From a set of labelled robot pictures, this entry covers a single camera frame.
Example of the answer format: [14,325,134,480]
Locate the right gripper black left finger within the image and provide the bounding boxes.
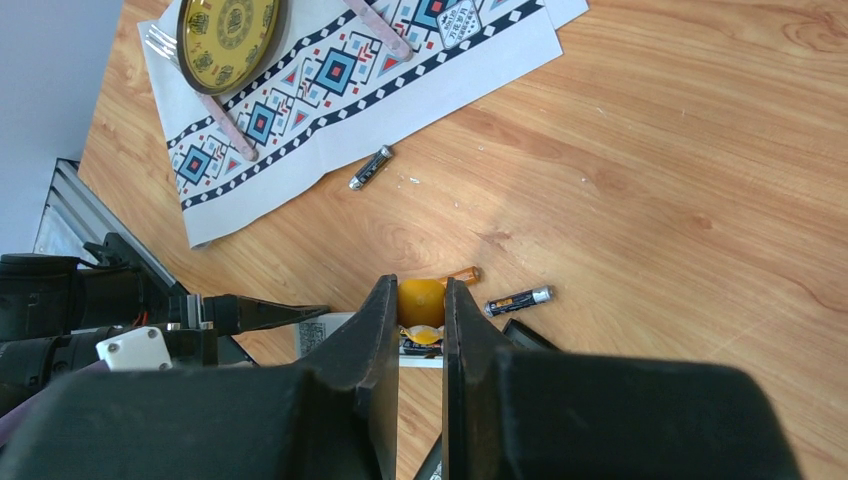
[1,275,399,479]

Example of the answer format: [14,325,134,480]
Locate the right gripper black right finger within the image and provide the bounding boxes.
[442,280,802,479]

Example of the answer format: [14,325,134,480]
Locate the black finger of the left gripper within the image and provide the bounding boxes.
[202,294,330,335]

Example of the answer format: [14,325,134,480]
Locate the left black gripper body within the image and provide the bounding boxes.
[79,232,257,367]

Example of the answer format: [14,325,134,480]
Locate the white slim remote control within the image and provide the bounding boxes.
[294,312,443,369]

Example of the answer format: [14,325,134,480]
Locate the yellow handled screwdriver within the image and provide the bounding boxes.
[397,279,445,357]

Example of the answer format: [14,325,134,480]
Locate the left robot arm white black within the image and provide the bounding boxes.
[1,233,330,415]

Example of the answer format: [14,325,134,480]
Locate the patterned white placemat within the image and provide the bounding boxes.
[144,1,589,248]

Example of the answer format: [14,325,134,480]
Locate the yellow black plate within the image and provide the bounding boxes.
[176,0,282,95]

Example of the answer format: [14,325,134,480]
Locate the pink handled fork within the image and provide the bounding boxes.
[144,23,258,162]

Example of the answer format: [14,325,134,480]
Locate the pink handled knife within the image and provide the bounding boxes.
[343,0,413,61]

